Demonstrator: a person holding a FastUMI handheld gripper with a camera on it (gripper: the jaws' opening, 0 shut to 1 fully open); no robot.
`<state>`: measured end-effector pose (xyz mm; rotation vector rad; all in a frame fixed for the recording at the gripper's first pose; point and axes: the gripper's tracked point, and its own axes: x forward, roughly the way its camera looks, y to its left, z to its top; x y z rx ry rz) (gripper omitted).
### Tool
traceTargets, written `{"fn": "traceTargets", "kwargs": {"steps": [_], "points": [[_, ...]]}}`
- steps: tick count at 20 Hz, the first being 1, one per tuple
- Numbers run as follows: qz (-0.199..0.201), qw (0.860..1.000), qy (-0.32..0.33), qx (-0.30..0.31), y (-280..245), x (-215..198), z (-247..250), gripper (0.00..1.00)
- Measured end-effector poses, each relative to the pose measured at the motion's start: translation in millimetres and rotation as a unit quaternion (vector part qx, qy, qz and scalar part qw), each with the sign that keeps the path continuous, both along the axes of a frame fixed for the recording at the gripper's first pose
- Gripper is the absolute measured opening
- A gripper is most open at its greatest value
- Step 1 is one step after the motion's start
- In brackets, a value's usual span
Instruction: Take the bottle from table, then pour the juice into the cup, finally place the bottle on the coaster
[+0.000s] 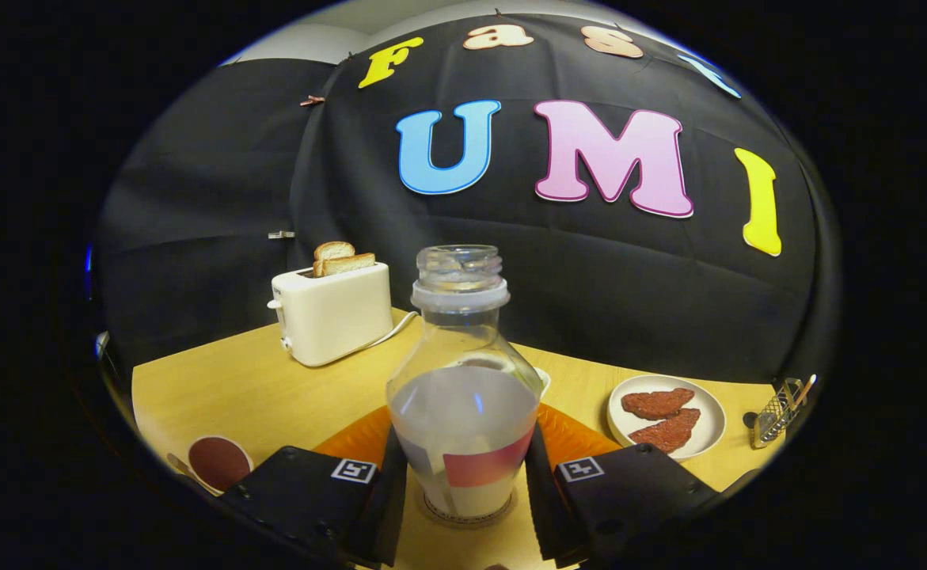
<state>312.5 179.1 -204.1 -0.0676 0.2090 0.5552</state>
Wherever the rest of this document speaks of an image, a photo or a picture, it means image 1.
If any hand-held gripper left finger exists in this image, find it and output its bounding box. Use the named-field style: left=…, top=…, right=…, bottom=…
left=218, top=405, right=408, bottom=569

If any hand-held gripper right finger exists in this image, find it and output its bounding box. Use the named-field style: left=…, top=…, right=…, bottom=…
left=525, top=404, right=721, bottom=567

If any round wooden coaster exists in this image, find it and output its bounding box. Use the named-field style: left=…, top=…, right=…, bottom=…
left=414, top=484, right=521, bottom=530

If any clear plastic juice bottle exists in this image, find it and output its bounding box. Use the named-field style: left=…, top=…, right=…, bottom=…
left=386, top=245, right=545, bottom=519

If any beige cup with handle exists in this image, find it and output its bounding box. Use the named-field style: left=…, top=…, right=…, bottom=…
left=166, top=435, right=255, bottom=497

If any brown meat piece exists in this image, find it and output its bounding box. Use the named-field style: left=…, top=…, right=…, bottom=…
left=621, top=387, right=696, bottom=420
left=628, top=408, right=701, bottom=454

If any wooden table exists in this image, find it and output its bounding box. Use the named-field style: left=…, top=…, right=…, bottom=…
left=131, top=307, right=788, bottom=570

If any round white plate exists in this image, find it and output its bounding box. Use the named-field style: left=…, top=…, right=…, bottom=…
left=607, top=374, right=727, bottom=462

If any white toaster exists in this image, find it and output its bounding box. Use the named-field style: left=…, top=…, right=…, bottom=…
left=267, top=262, right=393, bottom=367

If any black backdrop cloth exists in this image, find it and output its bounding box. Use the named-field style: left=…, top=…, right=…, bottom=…
left=95, top=12, right=840, bottom=389

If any white toaster cable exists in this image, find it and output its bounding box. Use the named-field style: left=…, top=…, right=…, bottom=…
left=352, top=310, right=419, bottom=353

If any wire mesh holder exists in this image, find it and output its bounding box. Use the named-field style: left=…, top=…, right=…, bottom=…
left=750, top=374, right=818, bottom=450

